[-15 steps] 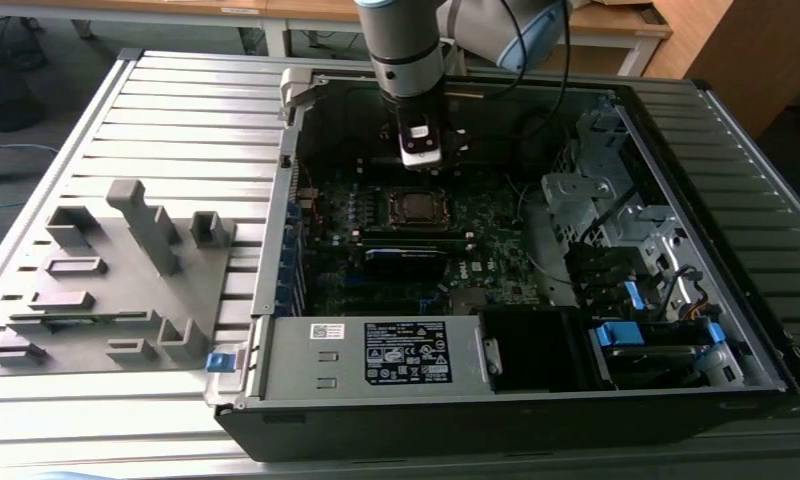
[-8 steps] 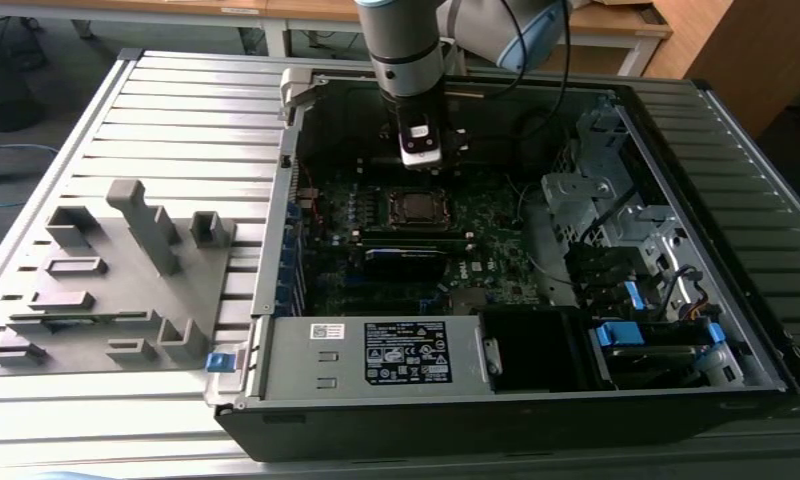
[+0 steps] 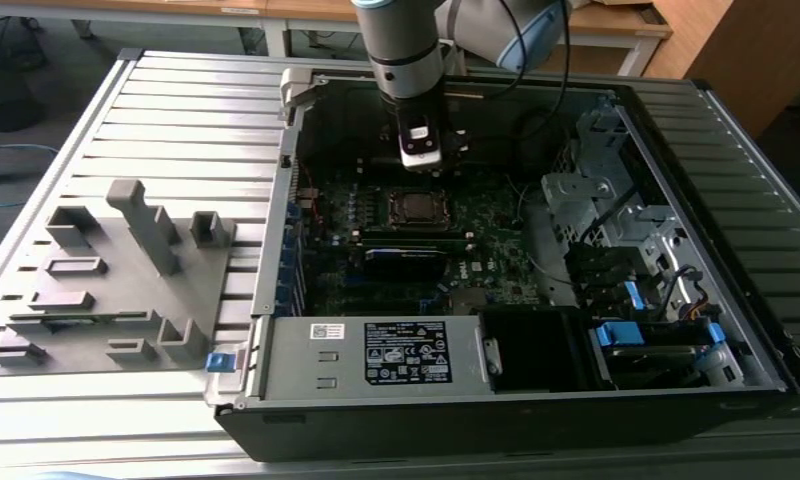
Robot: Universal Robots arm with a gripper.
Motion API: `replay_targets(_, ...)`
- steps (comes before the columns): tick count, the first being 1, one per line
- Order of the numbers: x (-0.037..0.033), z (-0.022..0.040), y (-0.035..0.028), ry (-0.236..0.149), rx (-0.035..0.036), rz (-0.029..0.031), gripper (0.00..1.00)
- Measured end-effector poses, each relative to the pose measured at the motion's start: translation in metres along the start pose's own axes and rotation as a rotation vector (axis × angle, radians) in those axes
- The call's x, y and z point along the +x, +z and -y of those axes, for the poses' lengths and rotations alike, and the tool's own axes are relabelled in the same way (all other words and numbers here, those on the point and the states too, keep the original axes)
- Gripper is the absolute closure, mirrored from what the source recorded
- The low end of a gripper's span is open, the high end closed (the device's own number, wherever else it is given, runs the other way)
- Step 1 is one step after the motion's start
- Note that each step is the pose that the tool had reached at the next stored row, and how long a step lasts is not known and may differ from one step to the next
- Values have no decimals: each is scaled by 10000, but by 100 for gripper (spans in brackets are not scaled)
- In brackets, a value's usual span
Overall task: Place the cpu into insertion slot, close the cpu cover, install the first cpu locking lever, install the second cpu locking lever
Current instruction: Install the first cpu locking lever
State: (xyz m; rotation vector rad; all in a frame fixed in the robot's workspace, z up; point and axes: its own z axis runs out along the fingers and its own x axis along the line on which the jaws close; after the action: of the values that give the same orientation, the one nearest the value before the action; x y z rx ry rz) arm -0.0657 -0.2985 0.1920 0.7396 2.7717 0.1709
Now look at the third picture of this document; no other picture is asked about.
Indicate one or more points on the silver green CPU plate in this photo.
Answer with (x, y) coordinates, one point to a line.
(421, 206)

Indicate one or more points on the CPU socket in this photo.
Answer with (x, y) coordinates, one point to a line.
(394, 227)

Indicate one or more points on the silver metal drive cage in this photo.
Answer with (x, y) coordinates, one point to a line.
(570, 187)

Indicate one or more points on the black graphics card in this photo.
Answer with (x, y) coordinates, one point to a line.
(403, 267)

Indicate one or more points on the green motherboard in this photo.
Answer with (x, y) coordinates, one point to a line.
(501, 260)

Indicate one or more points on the silver chipset heatsink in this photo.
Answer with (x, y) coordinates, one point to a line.
(469, 301)

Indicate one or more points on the black plastic block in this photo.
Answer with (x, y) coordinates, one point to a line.
(601, 270)

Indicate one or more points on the wooden cabinet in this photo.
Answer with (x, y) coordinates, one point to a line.
(741, 50)

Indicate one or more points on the black plastic air shroud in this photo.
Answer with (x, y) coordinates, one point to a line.
(534, 350)

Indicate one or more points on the hard disk blue carrier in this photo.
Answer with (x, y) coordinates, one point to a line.
(617, 334)

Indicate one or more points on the grey power supply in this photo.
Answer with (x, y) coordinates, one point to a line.
(294, 365)

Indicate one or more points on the grey parts rack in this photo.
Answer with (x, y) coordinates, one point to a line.
(140, 300)

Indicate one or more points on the blue case latch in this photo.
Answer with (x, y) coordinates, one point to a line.
(219, 363)

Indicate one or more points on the black PC case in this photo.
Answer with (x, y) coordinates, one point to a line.
(407, 430)

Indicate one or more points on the green RAM stick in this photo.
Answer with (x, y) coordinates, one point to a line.
(74, 320)

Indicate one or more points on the pale blue rounded object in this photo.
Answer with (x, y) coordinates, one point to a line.
(67, 476)

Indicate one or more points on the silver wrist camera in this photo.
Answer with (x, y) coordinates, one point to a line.
(421, 145)

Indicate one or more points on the wooden desk white frame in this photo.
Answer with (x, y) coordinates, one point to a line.
(614, 27)
(140, 4)
(321, 9)

